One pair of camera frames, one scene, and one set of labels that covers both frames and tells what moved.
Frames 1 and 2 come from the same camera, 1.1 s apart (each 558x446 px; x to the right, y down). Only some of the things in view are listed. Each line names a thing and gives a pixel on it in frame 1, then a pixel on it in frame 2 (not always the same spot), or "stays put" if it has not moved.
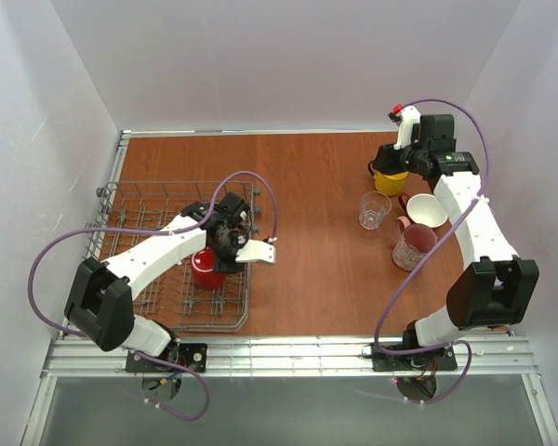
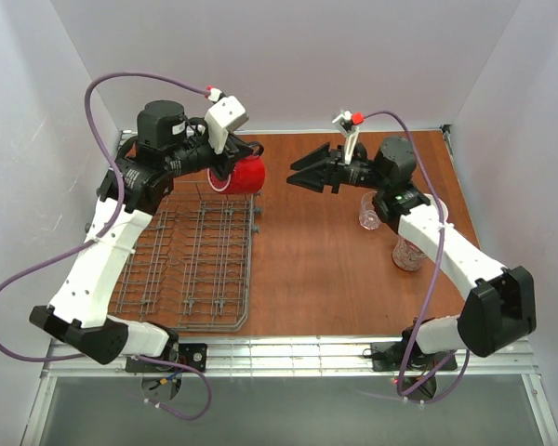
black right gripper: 386,159 -> 333,168
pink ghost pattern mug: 416,241 stays put
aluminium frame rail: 291,357 stays put
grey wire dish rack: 174,303 stays put
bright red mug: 204,269 -> 248,176
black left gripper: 228,262 -> 232,151
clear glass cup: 374,206 stays put
